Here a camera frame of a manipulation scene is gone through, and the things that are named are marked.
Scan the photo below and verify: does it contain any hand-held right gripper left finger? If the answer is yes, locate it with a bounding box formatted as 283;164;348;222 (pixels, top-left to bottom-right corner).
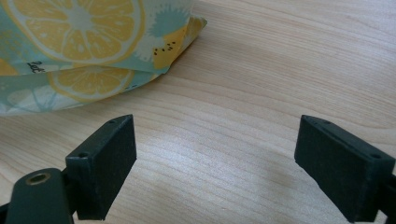
64;114;137;221

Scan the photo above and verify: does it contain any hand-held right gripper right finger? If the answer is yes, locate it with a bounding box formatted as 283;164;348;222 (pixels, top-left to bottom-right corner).
293;114;396;224

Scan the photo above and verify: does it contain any lemon print cloth bag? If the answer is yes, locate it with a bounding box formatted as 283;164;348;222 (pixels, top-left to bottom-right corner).
0;0;208;117

